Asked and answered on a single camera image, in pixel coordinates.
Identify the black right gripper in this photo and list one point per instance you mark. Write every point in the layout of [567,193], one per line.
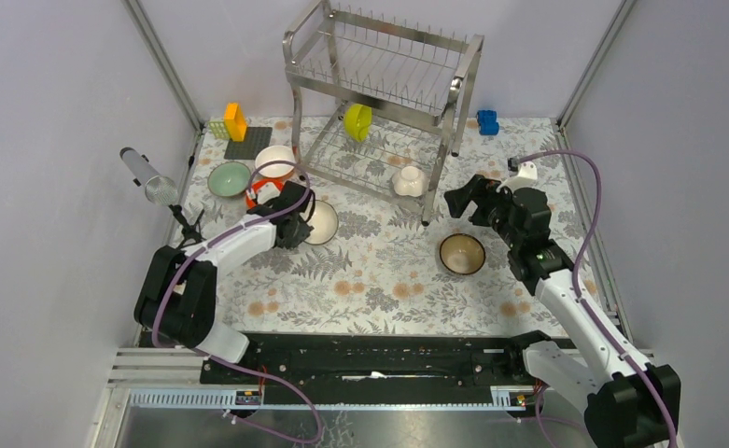
[483,191]

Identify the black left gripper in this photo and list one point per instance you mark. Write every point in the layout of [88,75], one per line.
[301,235]

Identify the dark blue bowl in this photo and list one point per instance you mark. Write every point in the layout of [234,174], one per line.
[323,221]

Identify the brown rimmed tan bowl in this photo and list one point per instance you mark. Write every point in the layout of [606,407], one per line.
[462,254]

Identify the orange bowl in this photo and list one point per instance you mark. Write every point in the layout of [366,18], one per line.
[256,188]

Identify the white orange-rimmed bowl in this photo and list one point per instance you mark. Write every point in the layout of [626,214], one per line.
[275,162]

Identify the mint green floral bowl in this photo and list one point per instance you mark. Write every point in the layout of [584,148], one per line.
[229,179]

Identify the yellow-green bowl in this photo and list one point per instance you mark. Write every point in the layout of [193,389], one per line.
[357,121]

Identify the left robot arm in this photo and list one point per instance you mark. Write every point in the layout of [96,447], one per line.
[178,300]

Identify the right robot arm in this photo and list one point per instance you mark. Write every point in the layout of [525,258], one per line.
[625,400]

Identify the steel two-tier dish rack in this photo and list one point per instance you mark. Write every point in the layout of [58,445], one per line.
[417,81]

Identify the small white cup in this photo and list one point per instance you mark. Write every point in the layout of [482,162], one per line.
[409,181]

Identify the blue toy block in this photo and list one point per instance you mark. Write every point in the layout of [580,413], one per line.
[487,122]

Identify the floral table mat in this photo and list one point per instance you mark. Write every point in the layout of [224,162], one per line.
[380,273]

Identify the grey building baseplate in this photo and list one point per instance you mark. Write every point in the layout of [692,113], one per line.
[256,139]

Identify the black microphone tripod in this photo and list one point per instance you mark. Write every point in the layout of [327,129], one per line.
[190,230]

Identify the orange toy block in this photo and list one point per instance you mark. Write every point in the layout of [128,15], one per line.
[235,122]

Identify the light green toy block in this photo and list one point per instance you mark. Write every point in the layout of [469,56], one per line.
[218,129]

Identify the silver microphone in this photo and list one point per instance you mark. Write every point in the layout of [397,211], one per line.
[159,189]

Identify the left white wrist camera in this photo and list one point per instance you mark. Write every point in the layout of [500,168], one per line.
[265,193]

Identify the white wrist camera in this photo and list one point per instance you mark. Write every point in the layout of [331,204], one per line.
[525,177]
[265,193]

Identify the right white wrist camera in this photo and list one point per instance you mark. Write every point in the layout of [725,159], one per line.
[525,177]

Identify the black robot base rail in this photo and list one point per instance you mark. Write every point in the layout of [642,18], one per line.
[376,369]

